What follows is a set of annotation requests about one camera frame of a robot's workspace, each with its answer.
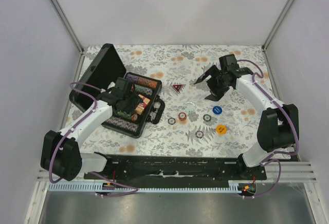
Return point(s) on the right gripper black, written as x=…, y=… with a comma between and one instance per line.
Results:
x=212, y=71

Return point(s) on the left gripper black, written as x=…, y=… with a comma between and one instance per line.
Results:
x=135, y=100

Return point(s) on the red playing card deck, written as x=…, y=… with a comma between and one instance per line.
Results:
x=140, y=108

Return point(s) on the blue small blind button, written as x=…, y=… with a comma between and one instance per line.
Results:
x=217, y=110

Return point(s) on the clear round dealer button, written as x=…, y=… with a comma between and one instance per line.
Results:
x=190, y=106

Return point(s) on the green poker chip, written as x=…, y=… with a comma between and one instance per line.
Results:
x=207, y=118

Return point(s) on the triangular all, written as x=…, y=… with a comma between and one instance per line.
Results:
x=178, y=87

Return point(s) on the orange big blind button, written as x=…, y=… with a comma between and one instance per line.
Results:
x=221, y=129

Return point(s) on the blue poker chip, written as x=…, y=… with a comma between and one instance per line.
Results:
x=171, y=121
x=199, y=134

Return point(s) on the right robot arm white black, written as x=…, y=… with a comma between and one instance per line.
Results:
x=279, y=122

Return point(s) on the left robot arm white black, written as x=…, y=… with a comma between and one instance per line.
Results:
x=61, y=155

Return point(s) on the black poker set case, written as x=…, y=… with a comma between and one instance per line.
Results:
x=104, y=70

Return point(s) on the green chip row in case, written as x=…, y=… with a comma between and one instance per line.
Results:
x=132, y=117

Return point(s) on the orange green chip row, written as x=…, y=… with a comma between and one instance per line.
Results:
x=143, y=90

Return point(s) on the blue orange chip row bottom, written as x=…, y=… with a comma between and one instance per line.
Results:
x=123, y=124

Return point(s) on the purple chip row in case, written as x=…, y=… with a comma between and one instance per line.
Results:
x=141, y=81

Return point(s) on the red poker chip stack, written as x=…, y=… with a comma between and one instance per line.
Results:
x=182, y=116

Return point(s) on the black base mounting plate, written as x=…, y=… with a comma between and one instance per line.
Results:
x=178, y=172

